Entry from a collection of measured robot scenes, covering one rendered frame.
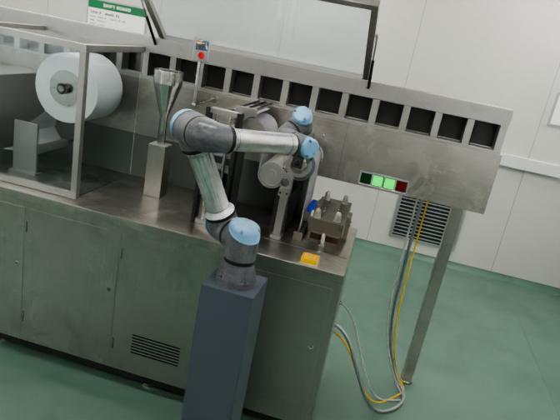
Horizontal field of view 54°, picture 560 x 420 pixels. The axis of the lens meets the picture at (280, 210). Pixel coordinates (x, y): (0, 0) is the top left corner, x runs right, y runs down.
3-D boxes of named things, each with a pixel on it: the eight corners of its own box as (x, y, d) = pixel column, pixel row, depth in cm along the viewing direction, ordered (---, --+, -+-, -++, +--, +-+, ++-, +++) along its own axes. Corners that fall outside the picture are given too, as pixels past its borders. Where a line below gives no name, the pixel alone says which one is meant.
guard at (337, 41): (133, -37, 237) (134, -38, 237) (164, 37, 284) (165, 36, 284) (372, 7, 220) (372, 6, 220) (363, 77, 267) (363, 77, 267)
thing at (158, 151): (136, 194, 275) (147, 81, 258) (148, 188, 288) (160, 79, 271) (162, 201, 273) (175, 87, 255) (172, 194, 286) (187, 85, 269)
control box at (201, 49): (192, 60, 245) (195, 37, 242) (191, 58, 251) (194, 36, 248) (207, 62, 247) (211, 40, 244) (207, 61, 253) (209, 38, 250)
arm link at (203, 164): (225, 255, 205) (179, 124, 176) (207, 239, 216) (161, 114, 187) (252, 239, 210) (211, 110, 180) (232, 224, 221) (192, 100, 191)
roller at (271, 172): (256, 183, 255) (261, 159, 252) (269, 172, 279) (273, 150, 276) (281, 189, 253) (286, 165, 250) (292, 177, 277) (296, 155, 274)
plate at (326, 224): (307, 229, 252) (309, 217, 250) (319, 207, 290) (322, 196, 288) (341, 237, 250) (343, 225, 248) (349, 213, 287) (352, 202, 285)
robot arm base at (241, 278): (248, 294, 196) (253, 269, 193) (209, 282, 199) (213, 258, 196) (260, 278, 210) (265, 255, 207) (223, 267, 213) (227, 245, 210)
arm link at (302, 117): (286, 113, 207) (302, 100, 209) (287, 129, 217) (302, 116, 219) (301, 126, 204) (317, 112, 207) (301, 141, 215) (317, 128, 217)
